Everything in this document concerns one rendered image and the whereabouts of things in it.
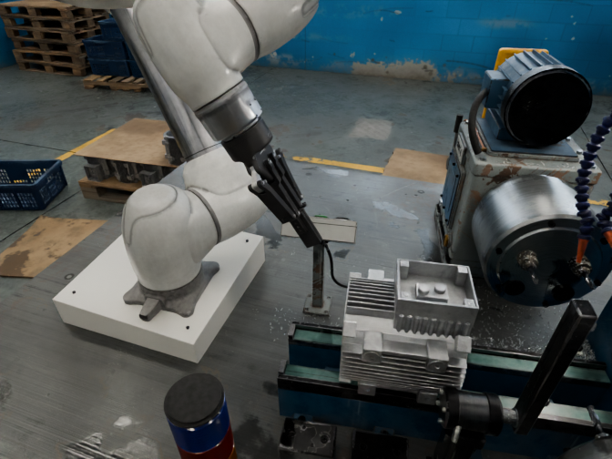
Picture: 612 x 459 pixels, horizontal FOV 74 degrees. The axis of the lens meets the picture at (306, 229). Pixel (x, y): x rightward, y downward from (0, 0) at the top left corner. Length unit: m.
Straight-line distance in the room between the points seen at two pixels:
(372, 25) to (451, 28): 1.04
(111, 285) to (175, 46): 0.71
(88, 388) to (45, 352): 0.17
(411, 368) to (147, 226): 0.57
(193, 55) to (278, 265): 0.77
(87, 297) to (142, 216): 0.32
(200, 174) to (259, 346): 0.43
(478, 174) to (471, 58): 5.21
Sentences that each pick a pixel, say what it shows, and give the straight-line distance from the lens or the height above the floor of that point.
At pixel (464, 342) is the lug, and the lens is 0.70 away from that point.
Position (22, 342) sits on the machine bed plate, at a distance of 1.23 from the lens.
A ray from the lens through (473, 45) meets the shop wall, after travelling 6.22.
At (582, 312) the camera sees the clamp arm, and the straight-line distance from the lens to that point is 0.56.
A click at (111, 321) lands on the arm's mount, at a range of 1.08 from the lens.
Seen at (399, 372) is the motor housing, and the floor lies 1.03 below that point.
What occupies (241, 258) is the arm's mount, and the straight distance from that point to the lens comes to 1.13.
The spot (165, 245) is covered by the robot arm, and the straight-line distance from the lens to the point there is 0.91.
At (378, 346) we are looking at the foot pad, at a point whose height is 1.07.
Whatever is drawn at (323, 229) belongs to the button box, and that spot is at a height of 1.07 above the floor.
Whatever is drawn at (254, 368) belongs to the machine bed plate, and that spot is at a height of 0.80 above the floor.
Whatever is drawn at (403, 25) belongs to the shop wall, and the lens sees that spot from 6.22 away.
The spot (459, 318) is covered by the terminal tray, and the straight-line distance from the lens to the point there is 0.68.
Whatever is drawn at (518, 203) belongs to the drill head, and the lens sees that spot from 0.97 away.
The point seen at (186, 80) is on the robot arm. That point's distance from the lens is 0.60.
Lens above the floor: 1.59
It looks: 35 degrees down
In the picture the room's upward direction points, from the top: straight up
